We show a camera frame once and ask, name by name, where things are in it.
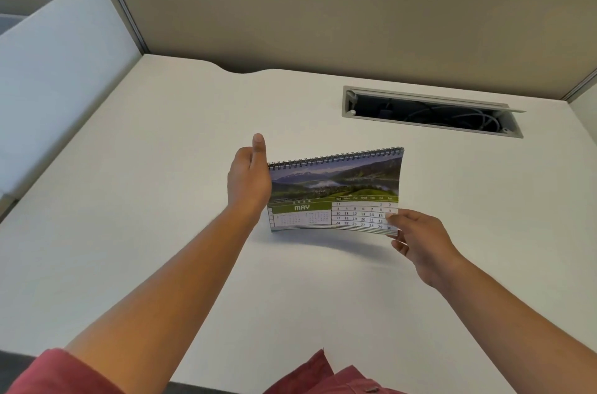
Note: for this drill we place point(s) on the person's left hand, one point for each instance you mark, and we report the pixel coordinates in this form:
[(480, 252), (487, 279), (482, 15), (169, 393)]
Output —
[(247, 184)]

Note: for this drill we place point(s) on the person's right hand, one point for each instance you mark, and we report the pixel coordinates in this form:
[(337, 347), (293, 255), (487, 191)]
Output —
[(427, 244)]

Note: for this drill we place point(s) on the person's right thumb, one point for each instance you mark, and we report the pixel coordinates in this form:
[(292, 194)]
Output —
[(402, 218)]

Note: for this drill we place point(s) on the person's left thumb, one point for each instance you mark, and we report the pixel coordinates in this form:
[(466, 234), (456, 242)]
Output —
[(259, 149)]

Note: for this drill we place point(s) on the spiral-bound desk calendar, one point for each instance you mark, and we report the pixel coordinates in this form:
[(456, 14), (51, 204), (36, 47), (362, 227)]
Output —
[(340, 193)]

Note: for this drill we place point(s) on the person's right forearm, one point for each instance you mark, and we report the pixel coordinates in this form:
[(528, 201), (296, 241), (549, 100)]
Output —
[(517, 323)]

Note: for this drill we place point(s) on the person's left forearm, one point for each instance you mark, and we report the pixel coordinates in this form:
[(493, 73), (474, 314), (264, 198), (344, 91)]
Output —
[(154, 309)]

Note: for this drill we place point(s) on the person's red shirt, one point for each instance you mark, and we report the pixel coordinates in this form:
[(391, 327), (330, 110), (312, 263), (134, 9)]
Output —
[(326, 377)]

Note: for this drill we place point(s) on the white side divider panel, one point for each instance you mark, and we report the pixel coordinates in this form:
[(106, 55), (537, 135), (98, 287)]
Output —
[(60, 81)]

